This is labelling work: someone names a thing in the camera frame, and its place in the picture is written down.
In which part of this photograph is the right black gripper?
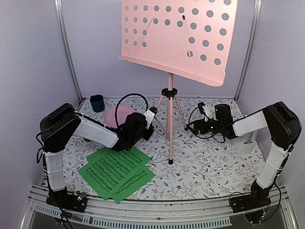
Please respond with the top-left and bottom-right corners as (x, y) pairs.
(186, 118), (224, 135)

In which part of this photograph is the green sheet music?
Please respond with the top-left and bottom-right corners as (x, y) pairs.
(79, 156), (144, 200)
(87, 146), (151, 165)
(112, 166), (155, 203)

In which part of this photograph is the pink music stand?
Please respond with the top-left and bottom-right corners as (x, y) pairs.
(118, 0), (239, 165)

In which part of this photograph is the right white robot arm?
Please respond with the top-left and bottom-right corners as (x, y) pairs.
(186, 101), (302, 208)

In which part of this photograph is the pink plate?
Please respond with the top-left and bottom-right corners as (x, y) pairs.
(104, 106), (136, 128)

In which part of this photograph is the dark blue cup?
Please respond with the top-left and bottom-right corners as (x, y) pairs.
(90, 94), (105, 113)

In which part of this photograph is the white metronome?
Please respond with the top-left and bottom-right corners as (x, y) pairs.
(234, 131), (257, 155)

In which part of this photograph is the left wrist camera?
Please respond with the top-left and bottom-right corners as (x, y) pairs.
(143, 106), (158, 129)

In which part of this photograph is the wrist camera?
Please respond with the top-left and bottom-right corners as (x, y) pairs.
(197, 102), (213, 121)
(143, 106), (158, 129)

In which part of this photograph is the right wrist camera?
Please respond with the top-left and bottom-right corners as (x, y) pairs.
(197, 102), (213, 121)

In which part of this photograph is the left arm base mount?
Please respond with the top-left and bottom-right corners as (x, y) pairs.
(46, 188), (87, 213)

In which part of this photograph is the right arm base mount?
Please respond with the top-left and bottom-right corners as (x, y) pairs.
(229, 192), (271, 225)

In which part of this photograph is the front aluminium rail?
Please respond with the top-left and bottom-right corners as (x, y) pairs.
(20, 185), (298, 229)

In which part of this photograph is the right aluminium frame post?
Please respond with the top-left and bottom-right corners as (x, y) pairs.
(234, 0), (262, 103)

